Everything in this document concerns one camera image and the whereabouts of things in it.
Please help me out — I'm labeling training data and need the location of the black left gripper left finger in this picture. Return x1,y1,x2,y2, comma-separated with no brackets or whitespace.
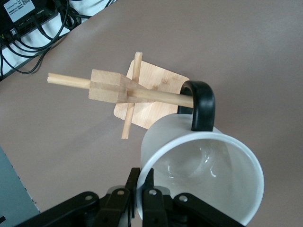
94,167,141,227

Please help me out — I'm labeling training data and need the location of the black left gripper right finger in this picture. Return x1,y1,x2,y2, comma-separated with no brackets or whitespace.
141,169,169,227

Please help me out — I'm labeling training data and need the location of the white mug with black handle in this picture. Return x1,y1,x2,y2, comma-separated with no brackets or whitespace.
136,80,265,225

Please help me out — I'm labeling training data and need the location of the wooden mug rack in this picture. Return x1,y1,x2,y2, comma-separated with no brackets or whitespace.
46,51,197,140

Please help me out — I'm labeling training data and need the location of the black mini computer box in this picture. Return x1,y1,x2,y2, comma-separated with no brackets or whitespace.
0,0,57,44

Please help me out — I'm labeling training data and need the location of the black cable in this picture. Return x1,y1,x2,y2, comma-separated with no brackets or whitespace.
53,0,82,31
0,14,71,74

